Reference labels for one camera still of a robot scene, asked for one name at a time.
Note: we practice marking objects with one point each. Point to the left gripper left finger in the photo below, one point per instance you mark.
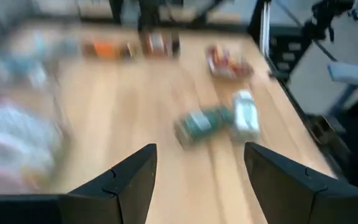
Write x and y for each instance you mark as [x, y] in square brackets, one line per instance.
[89, 205]

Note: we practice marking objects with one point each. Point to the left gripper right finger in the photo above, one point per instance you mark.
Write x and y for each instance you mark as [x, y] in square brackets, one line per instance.
[306, 199]

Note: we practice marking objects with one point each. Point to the green lid spice jar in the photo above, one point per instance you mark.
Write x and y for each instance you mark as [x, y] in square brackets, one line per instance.
[200, 124]

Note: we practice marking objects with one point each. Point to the black keyboard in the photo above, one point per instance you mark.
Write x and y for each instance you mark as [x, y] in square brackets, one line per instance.
[289, 49]

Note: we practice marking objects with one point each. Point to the red yellow ramen packet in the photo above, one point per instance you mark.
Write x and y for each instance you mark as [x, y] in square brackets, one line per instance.
[228, 63]

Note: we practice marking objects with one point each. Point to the orange candy bar wrapper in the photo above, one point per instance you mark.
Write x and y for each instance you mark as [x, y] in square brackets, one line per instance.
[107, 49]

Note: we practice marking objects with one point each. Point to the orange spice bottle black cap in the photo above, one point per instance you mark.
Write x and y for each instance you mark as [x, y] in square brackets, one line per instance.
[158, 43]

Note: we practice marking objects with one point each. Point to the black aluminium table frame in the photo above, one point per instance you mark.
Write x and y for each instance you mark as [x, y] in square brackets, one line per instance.
[222, 23]

